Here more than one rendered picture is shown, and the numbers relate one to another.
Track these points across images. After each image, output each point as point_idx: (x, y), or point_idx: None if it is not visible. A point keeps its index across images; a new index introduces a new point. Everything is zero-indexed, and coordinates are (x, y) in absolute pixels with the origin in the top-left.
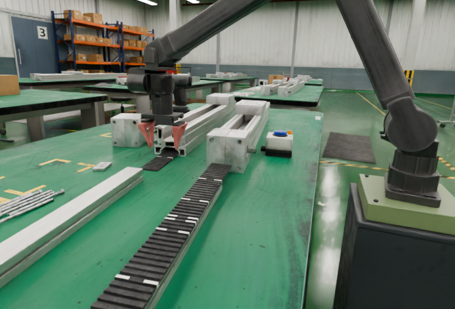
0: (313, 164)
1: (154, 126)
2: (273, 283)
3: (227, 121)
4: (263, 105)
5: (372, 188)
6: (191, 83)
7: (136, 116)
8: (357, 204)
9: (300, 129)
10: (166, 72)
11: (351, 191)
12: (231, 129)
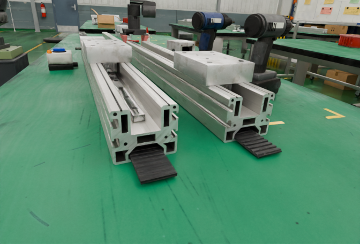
0: (32, 65)
1: (143, 39)
2: (60, 46)
3: (177, 104)
4: (83, 39)
5: (12, 48)
6: (244, 29)
7: (176, 40)
8: (21, 55)
9: (17, 108)
10: (129, 2)
11: (17, 58)
12: (93, 38)
